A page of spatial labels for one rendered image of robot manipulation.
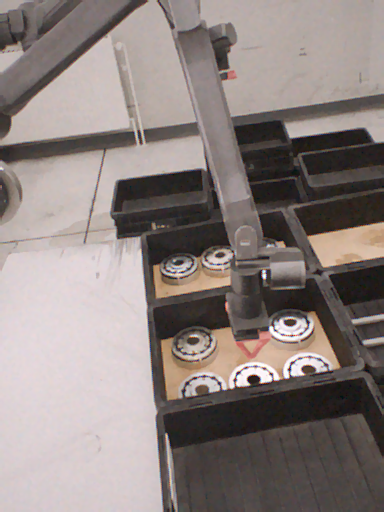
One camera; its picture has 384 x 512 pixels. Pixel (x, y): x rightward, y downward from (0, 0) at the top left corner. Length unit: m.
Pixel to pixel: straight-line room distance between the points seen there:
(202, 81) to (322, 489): 0.71
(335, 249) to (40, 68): 0.92
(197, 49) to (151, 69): 3.23
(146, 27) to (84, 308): 2.70
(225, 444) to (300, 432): 0.14
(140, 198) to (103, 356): 1.20
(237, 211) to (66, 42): 0.38
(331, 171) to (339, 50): 1.77
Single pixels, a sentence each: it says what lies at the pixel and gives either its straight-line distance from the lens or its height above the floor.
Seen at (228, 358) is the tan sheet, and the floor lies 0.83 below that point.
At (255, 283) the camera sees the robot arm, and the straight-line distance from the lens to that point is 1.00.
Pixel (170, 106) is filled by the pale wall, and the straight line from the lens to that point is 4.28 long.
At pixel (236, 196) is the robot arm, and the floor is 1.28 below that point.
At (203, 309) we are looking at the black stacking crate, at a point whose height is 0.90.
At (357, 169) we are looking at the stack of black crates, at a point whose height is 0.49.
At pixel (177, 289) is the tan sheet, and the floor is 0.83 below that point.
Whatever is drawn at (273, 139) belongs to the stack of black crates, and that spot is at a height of 0.49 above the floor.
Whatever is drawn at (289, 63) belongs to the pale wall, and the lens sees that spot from 4.25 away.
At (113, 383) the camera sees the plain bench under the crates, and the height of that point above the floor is 0.70.
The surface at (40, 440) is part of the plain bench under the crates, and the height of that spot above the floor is 0.70.
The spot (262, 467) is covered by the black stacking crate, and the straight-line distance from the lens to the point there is 1.13.
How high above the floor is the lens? 1.76
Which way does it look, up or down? 35 degrees down
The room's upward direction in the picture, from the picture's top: 10 degrees counter-clockwise
